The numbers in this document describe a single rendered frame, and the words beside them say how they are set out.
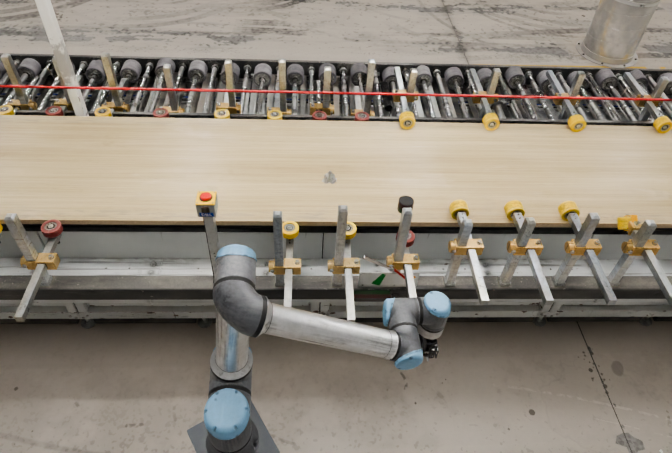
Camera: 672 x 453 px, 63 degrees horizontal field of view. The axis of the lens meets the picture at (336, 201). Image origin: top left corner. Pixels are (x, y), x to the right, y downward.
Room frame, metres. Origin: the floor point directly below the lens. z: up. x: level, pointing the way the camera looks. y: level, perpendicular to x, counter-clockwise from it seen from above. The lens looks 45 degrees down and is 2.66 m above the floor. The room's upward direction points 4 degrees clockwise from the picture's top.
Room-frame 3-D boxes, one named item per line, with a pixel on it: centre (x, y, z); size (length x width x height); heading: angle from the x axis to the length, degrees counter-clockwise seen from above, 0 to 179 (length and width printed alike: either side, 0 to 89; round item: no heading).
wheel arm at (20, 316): (1.29, 1.17, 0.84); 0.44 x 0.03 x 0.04; 5
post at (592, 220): (1.53, -1.03, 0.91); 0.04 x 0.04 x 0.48; 5
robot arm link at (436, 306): (1.04, -0.35, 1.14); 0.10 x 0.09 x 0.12; 97
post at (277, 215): (1.43, 0.22, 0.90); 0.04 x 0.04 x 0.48; 5
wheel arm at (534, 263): (1.49, -0.82, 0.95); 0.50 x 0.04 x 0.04; 5
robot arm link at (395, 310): (1.01, -0.24, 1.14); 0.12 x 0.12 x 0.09; 7
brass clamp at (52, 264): (1.35, 1.19, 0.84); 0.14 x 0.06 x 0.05; 95
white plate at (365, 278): (1.45, -0.25, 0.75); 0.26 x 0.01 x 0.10; 95
